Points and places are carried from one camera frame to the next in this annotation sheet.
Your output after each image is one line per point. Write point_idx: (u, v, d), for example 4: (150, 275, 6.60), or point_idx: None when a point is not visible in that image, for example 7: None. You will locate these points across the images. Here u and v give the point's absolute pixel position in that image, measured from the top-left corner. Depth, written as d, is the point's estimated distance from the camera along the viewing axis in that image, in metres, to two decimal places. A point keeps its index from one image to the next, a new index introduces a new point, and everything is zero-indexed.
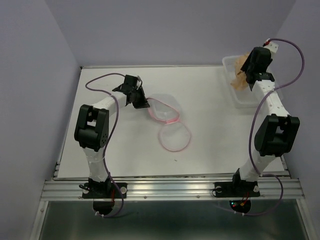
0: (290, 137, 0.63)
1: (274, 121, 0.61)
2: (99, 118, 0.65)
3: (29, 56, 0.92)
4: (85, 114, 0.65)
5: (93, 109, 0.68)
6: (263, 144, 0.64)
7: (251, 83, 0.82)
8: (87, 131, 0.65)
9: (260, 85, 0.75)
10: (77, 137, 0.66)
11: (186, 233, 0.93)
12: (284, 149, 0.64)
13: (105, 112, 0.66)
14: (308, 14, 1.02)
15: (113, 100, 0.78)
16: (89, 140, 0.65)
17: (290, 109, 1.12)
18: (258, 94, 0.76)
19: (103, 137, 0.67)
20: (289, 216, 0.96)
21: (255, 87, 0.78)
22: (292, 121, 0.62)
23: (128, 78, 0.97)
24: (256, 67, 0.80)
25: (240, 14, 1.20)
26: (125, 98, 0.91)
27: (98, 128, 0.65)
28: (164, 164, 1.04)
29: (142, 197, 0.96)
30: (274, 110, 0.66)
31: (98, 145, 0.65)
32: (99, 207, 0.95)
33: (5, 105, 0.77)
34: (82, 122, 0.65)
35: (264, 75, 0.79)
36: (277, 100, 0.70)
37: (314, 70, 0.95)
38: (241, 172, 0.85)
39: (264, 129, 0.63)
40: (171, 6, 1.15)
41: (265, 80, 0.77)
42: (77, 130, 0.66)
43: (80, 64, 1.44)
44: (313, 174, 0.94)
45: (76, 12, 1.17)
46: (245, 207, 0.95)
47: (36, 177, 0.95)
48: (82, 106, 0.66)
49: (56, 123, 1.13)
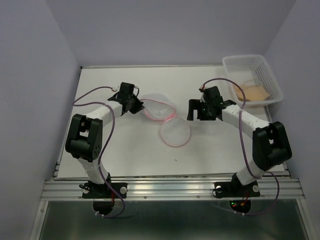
0: (285, 142, 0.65)
1: (262, 133, 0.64)
2: (92, 129, 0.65)
3: (29, 56, 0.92)
4: (78, 124, 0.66)
5: (86, 118, 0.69)
6: (266, 159, 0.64)
7: (219, 114, 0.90)
8: (78, 142, 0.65)
9: (228, 112, 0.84)
10: (68, 148, 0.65)
11: (186, 233, 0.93)
12: (286, 155, 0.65)
13: (98, 122, 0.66)
14: (308, 14, 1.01)
15: (108, 109, 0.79)
16: (81, 151, 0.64)
17: (290, 109, 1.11)
18: (231, 119, 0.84)
19: (96, 148, 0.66)
20: (289, 217, 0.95)
21: (225, 116, 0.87)
22: (277, 127, 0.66)
23: (124, 86, 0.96)
24: (215, 99, 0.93)
25: (240, 13, 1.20)
26: (121, 108, 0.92)
27: (91, 138, 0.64)
28: (163, 163, 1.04)
29: (142, 197, 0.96)
30: (255, 125, 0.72)
31: (91, 157, 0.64)
32: (99, 207, 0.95)
33: (5, 105, 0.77)
34: (74, 132, 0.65)
35: (225, 102, 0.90)
36: (249, 116, 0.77)
37: (314, 69, 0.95)
38: (240, 178, 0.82)
39: (260, 145, 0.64)
40: (170, 6, 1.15)
41: (229, 106, 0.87)
42: (68, 141, 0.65)
43: (80, 64, 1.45)
44: (313, 174, 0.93)
45: (76, 11, 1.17)
46: (245, 207, 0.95)
47: (36, 177, 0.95)
48: (74, 116, 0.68)
49: (56, 123, 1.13)
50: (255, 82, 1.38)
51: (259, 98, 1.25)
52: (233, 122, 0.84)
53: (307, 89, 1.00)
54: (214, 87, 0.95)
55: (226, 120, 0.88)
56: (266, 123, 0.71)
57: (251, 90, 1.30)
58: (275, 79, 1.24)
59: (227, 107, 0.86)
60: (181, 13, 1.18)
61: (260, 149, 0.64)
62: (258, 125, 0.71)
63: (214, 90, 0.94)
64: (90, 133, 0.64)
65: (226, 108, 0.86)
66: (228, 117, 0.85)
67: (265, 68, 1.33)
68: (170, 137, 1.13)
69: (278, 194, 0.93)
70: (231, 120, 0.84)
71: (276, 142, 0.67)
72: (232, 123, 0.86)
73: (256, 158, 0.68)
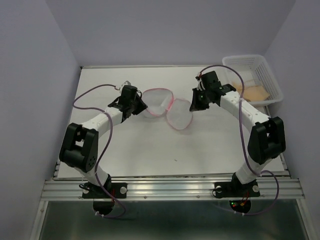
0: (281, 138, 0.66)
1: (261, 129, 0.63)
2: (87, 141, 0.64)
3: (29, 57, 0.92)
4: (73, 133, 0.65)
5: (82, 128, 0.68)
6: (261, 153, 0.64)
7: (217, 99, 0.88)
8: (73, 152, 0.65)
9: (227, 99, 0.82)
10: (62, 158, 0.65)
11: (186, 233, 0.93)
12: (280, 148, 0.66)
13: (93, 133, 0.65)
14: (308, 14, 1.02)
15: (106, 118, 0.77)
16: (75, 162, 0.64)
17: (289, 109, 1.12)
18: (230, 107, 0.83)
19: (90, 160, 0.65)
20: (289, 217, 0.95)
21: (223, 102, 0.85)
22: (276, 122, 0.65)
23: (126, 89, 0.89)
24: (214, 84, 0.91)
25: (240, 14, 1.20)
26: (121, 114, 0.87)
27: (85, 150, 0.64)
28: (163, 163, 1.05)
29: (142, 197, 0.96)
30: (254, 118, 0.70)
31: (85, 169, 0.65)
32: (99, 207, 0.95)
33: (5, 105, 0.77)
34: (70, 142, 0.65)
35: (225, 88, 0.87)
36: (249, 107, 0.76)
37: (313, 70, 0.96)
38: (240, 177, 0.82)
39: (257, 140, 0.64)
40: (170, 6, 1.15)
41: (229, 92, 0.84)
42: (62, 151, 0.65)
43: (80, 64, 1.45)
44: (312, 174, 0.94)
45: (75, 11, 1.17)
46: (245, 207, 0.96)
47: (36, 177, 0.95)
48: (70, 125, 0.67)
49: (56, 123, 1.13)
50: (255, 82, 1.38)
51: (259, 97, 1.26)
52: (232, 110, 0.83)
53: (306, 89, 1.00)
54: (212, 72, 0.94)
55: (225, 107, 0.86)
56: (266, 117, 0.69)
57: (251, 90, 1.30)
58: (275, 79, 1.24)
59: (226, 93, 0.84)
60: (181, 13, 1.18)
61: (257, 143, 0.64)
62: (257, 119, 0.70)
63: (212, 74, 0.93)
64: (85, 145, 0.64)
65: (226, 94, 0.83)
66: (227, 105, 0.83)
67: (265, 68, 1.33)
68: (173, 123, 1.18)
69: (277, 195, 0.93)
70: (230, 108, 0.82)
71: (271, 135, 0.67)
72: (229, 110, 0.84)
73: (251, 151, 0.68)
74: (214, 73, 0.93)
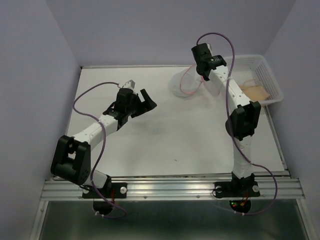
0: (256, 118, 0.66)
1: (240, 113, 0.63)
2: (78, 155, 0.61)
3: (29, 56, 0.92)
4: (64, 147, 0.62)
5: (74, 140, 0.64)
6: (237, 130, 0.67)
7: (207, 71, 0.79)
8: (65, 167, 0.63)
9: (217, 74, 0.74)
10: (55, 172, 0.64)
11: (186, 233, 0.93)
12: (254, 125, 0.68)
13: (85, 147, 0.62)
14: (308, 13, 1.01)
15: (100, 127, 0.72)
16: (67, 176, 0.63)
17: (289, 108, 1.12)
18: (217, 83, 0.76)
19: (83, 173, 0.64)
20: (288, 216, 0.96)
21: (211, 76, 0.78)
22: (255, 106, 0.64)
23: (121, 94, 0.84)
24: (205, 55, 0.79)
25: (240, 13, 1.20)
26: (116, 123, 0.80)
27: (76, 165, 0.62)
28: (163, 163, 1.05)
29: (142, 197, 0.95)
30: (237, 101, 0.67)
31: (77, 182, 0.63)
32: (99, 207, 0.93)
33: (5, 104, 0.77)
34: (61, 156, 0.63)
35: (215, 59, 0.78)
36: (236, 88, 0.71)
37: (314, 69, 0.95)
38: (236, 173, 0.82)
39: (235, 121, 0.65)
40: (170, 6, 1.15)
41: (218, 66, 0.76)
42: (54, 165, 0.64)
43: (80, 64, 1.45)
44: (312, 174, 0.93)
45: (75, 11, 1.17)
46: (245, 207, 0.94)
47: (36, 177, 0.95)
48: (61, 137, 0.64)
49: (56, 123, 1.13)
50: (255, 82, 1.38)
51: (260, 97, 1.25)
52: (219, 87, 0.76)
53: (306, 89, 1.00)
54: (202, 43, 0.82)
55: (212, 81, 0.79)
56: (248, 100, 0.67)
57: (251, 90, 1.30)
58: (275, 78, 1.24)
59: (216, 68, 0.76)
60: (181, 13, 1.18)
61: (235, 123, 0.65)
62: (240, 101, 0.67)
63: (203, 45, 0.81)
64: (76, 159, 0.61)
65: (216, 69, 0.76)
66: (215, 80, 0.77)
67: (265, 68, 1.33)
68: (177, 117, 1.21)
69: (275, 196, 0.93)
70: (217, 84, 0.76)
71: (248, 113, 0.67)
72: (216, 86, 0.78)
73: (228, 128, 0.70)
74: (205, 44, 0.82)
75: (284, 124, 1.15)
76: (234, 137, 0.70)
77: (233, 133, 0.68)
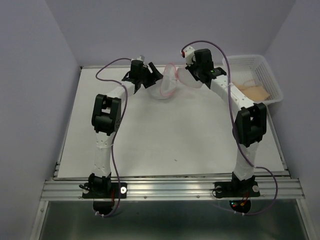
0: (263, 122, 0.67)
1: (246, 115, 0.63)
2: (113, 106, 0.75)
3: (29, 56, 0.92)
4: (101, 102, 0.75)
5: (107, 98, 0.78)
6: (245, 136, 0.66)
7: (208, 82, 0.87)
8: (102, 117, 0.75)
9: (217, 83, 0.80)
10: (93, 122, 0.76)
11: (186, 233, 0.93)
12: (262, 130, 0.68)
13: (117, 100, 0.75)
14: (308, 13, 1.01)
15: (123, 90, 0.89)
16: (104, 125, 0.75)
17: (289, 108, 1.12)
18: (218, 91, 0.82)
19: (116, 122, 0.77)
20: (289, 216, 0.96)
21: (212, 86, 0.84)
22: (260, 108, 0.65)
23: (134, 64, 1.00)
24: (207, 65, 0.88)
25: (240, 13, 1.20)
26: (133, 87, 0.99)
27: (112, 113, 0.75)
28: (163, 163, 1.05)
29: (142, 197, 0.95)
30: (241, 103, 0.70)
31: (112, 129, 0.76)
32: (99, 207, 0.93)
33: (5, 104, 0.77)
34: (99, 109, 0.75)
35: (217, 71, 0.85)
36: (238, 93, 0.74)
37: (314, 69, 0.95)
38: (238, 174, 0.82)
39: (243, 126, 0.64)
40: (170, 6, 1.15)
41: (219, 76, 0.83)
42: (93, 117, 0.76)
43: (80, 64, 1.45)
44: (312, 173, 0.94)
45: (75, 11, 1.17)
46: (245, 207, 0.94)
47: (36, 177, 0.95)
48: (97, 96, 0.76)
49: (56, 123, 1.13)
50: (255, 82, 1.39)
51: (260, 97, 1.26)
52: (221, 94, 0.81)
53: (306, 89, 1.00)
54: (206, 50, 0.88)
55: (214, 91, 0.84)
56: (252, 102, 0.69)
57: (251, 90, 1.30)
58: (275, 78, 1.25)
59: (217, 76, 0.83)
60: (181, 13, 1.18)
61: (241, 128, 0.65)
62: (243, 104, 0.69)
63: (207, 53, 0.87)
64: (112, 109, 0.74)
65: (216, 78, 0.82)
66: (216, 88, 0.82)
67: (265, 68, 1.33)
68: (177, 116, 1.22)
69: (276, 194, 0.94)
70: (219, 92, 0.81)
71: (253, 116, 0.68)
72: (218, 95, 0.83)
73: (234, 135, 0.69)
74: (209, 52, 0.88)
75: (284, 124, 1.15)
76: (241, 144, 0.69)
77: (240, 139, 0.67)
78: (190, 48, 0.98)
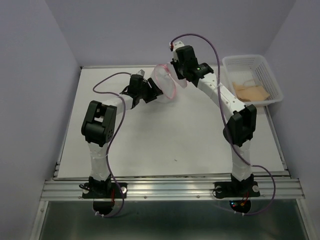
0: (253, 122, 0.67)
1: (238, 119, 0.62)
2: (107, 114, 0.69)
3: (29, 56, 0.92)
4: (94, 109, 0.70)
5: (101, 105, 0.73)
6: (237, 138, 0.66)
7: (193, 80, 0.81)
8: (93, 125, 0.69)
9: (206, 83, 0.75)
10: (84, 131, 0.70)
11: (186, 233, 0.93)
12: (252, 129, 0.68)
13: (112, 108, 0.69)
14: (308, 14, 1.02)
15: (120, 100, 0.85)
16: (95, 134, 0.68)
17: (289, 109, 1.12)
18: (206, 91, 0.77)
19: (109, 132, 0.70)
20: (289, 217, 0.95)
21: (200, 85, 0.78)
22: (251, 110, 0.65)
23: (133, 79, 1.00)
24: (191, 62, 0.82)
25: (240, 14, 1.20)
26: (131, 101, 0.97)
27: (105, 122, 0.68)
28: (163, 163, 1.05)
29: (142, 197, 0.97)
30: (233, 106, 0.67)
31: (104, 140, 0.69)
32: (100, 207, 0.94)
33: (6, 104, 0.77)
34: (91, 116, 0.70)
35: (203, 68, 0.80)
36: (227, 93, 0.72)
37: (313, 69, 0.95)
38: (236, 175, 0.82)
39: (234, 128, 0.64)
40: (170, 6, 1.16)
41: (207, 74, 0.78)
42: (85, 124, 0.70)
43: (80, 64, 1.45)
44: (312, 173, 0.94)
45: (75, 11, 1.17)
46: (245, 207, 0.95)
47: (36, 177, 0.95)
48: (91, 102, 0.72)
49: (56, 123, 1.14)
50: (255, 82, 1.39)
51: (260, 98, 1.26)
52: (210, 94, 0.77)
53: (306, 89, 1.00)
54: (188, 46, 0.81)
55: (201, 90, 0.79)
56: (243, 105, 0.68)
57: (251, 90, 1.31)
58: (275, 78, 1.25)
59: (205, 75, 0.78)
60: (181, 13, 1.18)
61: (233, 130, 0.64)
62: (235, 107, 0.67)
63: (189, 50, 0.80)
64: (106, 118, 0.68)
65: (204, 77, 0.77)
66: (205, 88, 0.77)
67: (264, 68, 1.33)
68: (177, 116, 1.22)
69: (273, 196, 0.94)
70: (208, 92, 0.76)
71: (244, 118, 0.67)
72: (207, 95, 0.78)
73: (226, 136, 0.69)
74: (191, 48, 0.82)
75: (284, 124, 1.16)
76: (234, 144, 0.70)
77: (233, 140, 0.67)
78: (180, 43, 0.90)
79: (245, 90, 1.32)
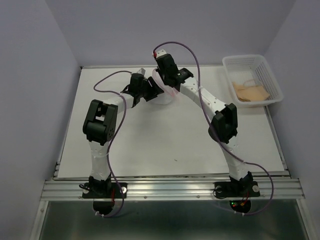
0: (235, 119, 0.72)
1: (220, 118, 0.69)
2: (108, 113, 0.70)
3: (29, 56, 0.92)
4: (96, 108, 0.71)
5: (103, 105, 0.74)
6: (223, 135, 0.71)
7: (176, 85, 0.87)
8: (95, 124, 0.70)
9: (187, 87, 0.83)
10: (85, 130, 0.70)
11: (186, 233, 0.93)
12: (235, 126, 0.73)
13: (114, 107, 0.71)
14: (308, 13, 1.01)
15: (121, 99, 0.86)
16: (97, 132, 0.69)
17: (289, 109, 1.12)
18: (188, 94, 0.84)
19: (110, 131, 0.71)
20: (289, 217, 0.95)
21: (182, 90, 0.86)
22: (231, 108, 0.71)
23: (134, 78, 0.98)
24: (172, 68, 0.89)
25: (240, 13, 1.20)
26: (132, 100, 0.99)
27: (106, 121, 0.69)
28: (163, 163, 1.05)
29: (142, 197, 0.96)
30: (214, 107, 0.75)
31: (105, 139, 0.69)
32: (99, 207, 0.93)
33: (6, 105, 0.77)
34: (92, 115, 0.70)
35: (183, 73, 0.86)
36: (208, 95, 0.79)
37: (314, 69, 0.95)
38: (234, 175, 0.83)
39: (218, 127, 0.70)
40: (170, 6, 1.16)
41: (187, 79, 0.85)
42: (86, 123, 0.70)
43: (80, 64, 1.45)
44: (312, 173, 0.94)
45: (75, 11, 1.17)
46: (245, 207, 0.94)
47: (36, 177, 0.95)
48: (92, 101, 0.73)
49: (56, 123, 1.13)
50: (255, 82, 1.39)
51: (259, 98, 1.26)
52: (192, 97, 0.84)
53: (306, 89, 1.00)
54: (167, 54, 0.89)
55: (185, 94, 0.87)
56: (223, 105, 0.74)
57: (251, 90, 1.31)
58: (275, 78, 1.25)
59: (185, 80, 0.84)
60: (181, 13, 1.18)
61: (218, 129, 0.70)
62: (216, 107, 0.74)
63: (168, 58, 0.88)
64: (107, 116, 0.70)
65: (185, 82, 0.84)
66: (187, 92, 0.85)
67: (264, 68, 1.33)
68: (178, 115, 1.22)
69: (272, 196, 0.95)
70: (190, 95, 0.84)
71: (226, 117, 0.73)
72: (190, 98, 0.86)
73: (212, 135, 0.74)
74: (170, 56, 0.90)
75: (284, 124, 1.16)
76: (222, 142, 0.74)
77: (219, 138, 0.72)
78: (163, 50, 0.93)
79: (245, 89, 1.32)
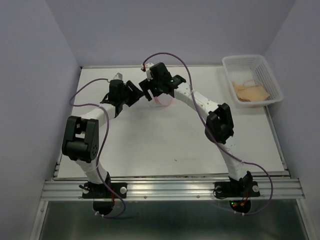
0: (230, 119, 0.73)
1: (214, 118, 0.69)
2: (88, 130, 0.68)
3: (28, 56, 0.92)
4: (73, 126, 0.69)
5: (81, 121, 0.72)
6: (220, 136, 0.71)
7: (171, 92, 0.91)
8: (75, 144, 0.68)
9: (180, 91, 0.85)
10: (66, 151, 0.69)
11: (186, 233, 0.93)
12: (230, 125, 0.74)
13: (94, 122, 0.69)
14: (308, 13, 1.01)
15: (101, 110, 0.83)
16: (79, 152, 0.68)
17: (289, 109, 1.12)
18: (183, 99, 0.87)
19: (93, 148, 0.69)
20: (289, 217, 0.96)
21: (177, 95, 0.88)
22: (225, 108, 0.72)
23: (113, 86, 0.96)
24: (166, 75, 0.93)
25: (240, 13, 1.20)
26: (114, 110, 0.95)
27: (87, 138, 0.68)
28: (163, 163, 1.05)
29: (142, 197, 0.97)
30: (207, 108, 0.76)
31: (89, 158, 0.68)
32: (99, 207, 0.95)
33: (5, 105, 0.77)
34: (71, 134, 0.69)
35: (176, 80, 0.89)
36: (201, 97, 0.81)
37: (314, 69, 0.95)
38: (233, 175, 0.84)
39: (213, 127, 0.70)
40: (170, 6, 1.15)
41: (181, 85, 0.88)
42: (65, 144, 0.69)
43: (80, 64, 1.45)
44: (312, 173, 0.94)
45: (75, 11, 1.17)
46: (245, 207, 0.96)
47: (36, 177, 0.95)
48: (69, 118, 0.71)
49: (56, 123, 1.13)
50: (255, 82, 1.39)
51: (259, 98, 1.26)
52: (186, 101, 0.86)
53: (306, 89, 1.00)
54: (160, 63, 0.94)
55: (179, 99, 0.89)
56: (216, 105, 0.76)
57: (251, 90, 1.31)
58: (275, 78, 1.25)
59: (178, 86, 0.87)
60: (181, 12, 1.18)
61: (213, 129, 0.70)
62: (209, 107, 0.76)
63: (161, 66, 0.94)
64: (87, 134, 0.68)
65: (178, 87, 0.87)
66: (180, 97, 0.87)
67: (265, 68, 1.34)
68: (177, 116, 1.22)
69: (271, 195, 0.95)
70: (184, 99, 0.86)
71: (220, 117, 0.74)
72: (184, 102, 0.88)
73: (209, 137, 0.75)
74: (163, 64, 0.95)
75: (284, 124, 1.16)
76: (219, 143, 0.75)
77: (216, 139, 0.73)
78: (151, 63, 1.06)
79: (245, 89, 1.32)
